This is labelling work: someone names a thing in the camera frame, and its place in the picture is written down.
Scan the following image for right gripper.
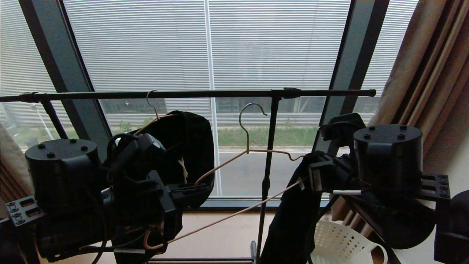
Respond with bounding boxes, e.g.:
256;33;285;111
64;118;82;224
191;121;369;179
309;153;355;193

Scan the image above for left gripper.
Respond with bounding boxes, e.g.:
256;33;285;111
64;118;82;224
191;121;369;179
110;170;184;245

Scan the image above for black garment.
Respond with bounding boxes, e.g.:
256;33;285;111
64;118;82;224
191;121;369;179
260;152;324;264

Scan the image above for black shorts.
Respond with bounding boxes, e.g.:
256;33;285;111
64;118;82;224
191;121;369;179
128;110;215;209

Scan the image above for pink clothes hanger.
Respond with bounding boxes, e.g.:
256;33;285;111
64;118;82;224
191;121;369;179
134;90;180;151
143;103;306;250

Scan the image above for white laundry basket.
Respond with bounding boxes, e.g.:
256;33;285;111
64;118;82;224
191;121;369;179
310;219;388;264

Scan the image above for black clothes rack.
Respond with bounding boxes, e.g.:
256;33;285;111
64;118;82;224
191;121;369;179
0;88;377;264

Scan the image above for beige curtain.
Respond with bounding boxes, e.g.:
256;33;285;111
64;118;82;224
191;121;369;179
0;123;35;206
330;0;469;239

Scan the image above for window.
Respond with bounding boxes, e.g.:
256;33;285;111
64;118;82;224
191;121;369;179
0;0;418;210

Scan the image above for black cable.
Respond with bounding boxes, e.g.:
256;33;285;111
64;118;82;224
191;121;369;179
106;133;129;156
307;194;341;264

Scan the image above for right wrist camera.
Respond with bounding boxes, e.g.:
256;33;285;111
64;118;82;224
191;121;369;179
318;113;367;143

